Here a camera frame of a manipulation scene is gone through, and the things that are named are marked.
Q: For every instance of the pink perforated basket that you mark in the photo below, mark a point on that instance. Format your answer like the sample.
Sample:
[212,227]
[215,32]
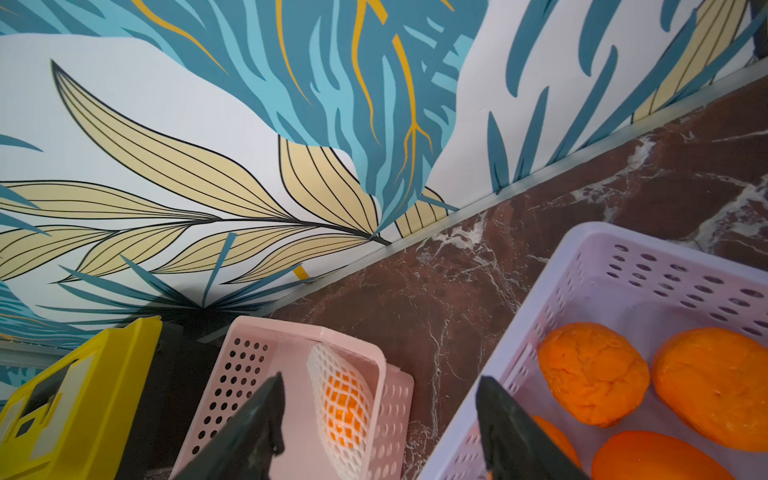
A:
[255,349]

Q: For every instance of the netted orange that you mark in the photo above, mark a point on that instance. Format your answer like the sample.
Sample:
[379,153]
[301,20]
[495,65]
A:
[558,438]
[650,455]
[594,373]
[343,406]
[715,381]

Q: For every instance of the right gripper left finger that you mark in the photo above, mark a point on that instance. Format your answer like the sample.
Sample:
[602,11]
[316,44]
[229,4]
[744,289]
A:
[246,446]

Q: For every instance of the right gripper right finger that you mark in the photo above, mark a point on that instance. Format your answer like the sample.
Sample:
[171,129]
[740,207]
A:
[514,446]

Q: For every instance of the yellow black toolbox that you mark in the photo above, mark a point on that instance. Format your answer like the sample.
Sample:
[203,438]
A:
[96,412]

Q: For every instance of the left aluminium corner post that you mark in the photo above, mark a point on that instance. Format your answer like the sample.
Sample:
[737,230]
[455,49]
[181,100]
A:
[23,355]

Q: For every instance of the purple perforated basket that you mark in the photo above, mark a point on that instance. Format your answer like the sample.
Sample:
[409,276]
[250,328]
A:
[646,290]

